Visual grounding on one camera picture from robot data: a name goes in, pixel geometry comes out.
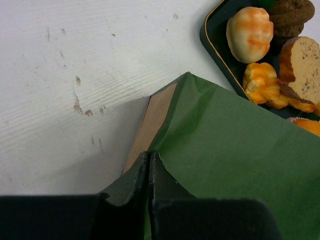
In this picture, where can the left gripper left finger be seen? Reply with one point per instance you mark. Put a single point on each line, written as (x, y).
(115, 213)

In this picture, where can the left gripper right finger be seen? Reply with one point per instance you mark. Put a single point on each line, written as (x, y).
(176, 214)

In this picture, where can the green brown paper bag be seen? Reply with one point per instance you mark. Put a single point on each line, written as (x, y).
(217, 144)

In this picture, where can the orange twisted fake bread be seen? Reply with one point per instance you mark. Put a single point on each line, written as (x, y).
(261, 85)

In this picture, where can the orange sugared fake bun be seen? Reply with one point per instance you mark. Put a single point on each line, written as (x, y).
(311, 126)

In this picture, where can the beige fake toast slice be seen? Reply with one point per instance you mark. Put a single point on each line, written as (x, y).
(299, 70)

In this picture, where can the round yellow fake bun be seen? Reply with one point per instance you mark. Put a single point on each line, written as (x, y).
(249, 34)

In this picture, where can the brown fake croissant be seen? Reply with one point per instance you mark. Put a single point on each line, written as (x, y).
(289, 18)

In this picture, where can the dark green tray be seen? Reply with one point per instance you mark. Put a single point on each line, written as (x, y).
(213, 38)

